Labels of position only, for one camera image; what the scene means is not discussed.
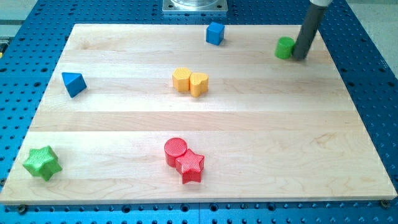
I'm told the blue perforated table plate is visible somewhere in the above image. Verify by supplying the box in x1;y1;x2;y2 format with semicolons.
1;1;397;223

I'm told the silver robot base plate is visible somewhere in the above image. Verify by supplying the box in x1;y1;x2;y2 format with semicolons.
162;0;228;14

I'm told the green star block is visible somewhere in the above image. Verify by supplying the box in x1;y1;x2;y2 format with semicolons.
23;146;62;181

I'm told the wooden board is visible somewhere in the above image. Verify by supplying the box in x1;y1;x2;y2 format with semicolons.
1;24;397;205

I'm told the yellow hexagon block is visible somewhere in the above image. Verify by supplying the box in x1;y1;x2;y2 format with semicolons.
172;67;192;92

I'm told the yellow heart block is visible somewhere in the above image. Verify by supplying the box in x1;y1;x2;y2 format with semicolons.
190;72;208;97

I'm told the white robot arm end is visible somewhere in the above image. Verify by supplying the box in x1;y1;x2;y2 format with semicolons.
310;0;333;7

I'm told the green cylinder block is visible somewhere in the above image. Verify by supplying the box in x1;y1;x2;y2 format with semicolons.
274;37;295;59

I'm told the blue triangle block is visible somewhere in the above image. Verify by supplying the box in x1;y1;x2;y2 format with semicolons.
62;72;87;98

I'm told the red star block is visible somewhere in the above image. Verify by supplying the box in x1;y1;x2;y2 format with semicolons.
175;149;205;184

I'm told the blue cube block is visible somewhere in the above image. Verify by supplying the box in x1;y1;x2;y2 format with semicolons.
206;22;225;45

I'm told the red cylinder block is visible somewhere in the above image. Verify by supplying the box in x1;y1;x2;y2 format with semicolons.
164;138;188;167

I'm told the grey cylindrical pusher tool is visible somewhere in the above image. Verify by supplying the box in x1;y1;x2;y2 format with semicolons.
292;2;328;60

